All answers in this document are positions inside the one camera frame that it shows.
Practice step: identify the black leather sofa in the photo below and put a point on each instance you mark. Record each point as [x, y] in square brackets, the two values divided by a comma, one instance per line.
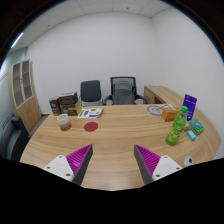
[11, 140]

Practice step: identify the orange box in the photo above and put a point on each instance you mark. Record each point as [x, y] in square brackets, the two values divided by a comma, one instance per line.
[168, 114]

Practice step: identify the white and brown mug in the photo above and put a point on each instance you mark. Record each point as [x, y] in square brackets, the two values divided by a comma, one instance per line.
[63, 122]

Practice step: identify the printed white leaflet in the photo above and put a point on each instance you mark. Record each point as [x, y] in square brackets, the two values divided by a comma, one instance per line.
[90, 113]

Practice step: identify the small blue box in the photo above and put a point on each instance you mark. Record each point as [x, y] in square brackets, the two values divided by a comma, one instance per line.
[191, 135]

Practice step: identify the wooden shelf cabinet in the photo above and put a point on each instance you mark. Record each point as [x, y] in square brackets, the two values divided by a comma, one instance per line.
[26, 110]

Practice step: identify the wooden side desk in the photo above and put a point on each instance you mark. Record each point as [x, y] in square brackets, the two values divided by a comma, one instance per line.
[160, 92]

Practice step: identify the white tape roll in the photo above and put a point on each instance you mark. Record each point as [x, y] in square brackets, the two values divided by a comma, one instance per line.
[186, 161]

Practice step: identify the grey backpack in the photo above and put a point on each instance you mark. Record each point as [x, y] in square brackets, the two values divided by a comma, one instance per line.
[123, 92]

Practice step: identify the purple package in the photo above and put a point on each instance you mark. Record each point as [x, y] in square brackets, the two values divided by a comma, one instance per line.
[190, 105]

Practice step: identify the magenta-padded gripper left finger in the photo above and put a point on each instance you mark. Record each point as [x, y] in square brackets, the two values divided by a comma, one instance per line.
[60, 166]

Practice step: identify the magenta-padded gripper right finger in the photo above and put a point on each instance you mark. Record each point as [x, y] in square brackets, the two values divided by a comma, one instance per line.
[165, 166]

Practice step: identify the small dark upright box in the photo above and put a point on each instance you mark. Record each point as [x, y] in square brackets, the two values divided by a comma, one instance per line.
[54, 106]

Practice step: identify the black mesh office chair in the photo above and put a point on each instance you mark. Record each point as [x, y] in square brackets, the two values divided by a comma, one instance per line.
[111, 81]

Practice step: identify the ceiling light panel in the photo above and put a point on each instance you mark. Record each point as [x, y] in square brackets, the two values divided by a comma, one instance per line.
[17, 40]

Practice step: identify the white sheet with round print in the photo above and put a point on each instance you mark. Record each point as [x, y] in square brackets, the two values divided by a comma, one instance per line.
[153, 109]

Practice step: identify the green packet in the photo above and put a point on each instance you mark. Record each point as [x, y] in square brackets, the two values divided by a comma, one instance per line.
[196, 126]

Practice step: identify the flat round red coaster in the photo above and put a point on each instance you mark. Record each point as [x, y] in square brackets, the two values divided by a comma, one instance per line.
[91, 126]

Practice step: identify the green drink bottle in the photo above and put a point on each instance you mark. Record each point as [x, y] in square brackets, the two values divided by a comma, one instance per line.
[175, 130]

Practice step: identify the black glossy carton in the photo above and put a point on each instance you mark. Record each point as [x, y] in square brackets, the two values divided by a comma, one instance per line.
[68, 98]

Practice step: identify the black padded office chair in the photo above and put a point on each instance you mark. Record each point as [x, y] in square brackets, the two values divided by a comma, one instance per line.
[90, 90]

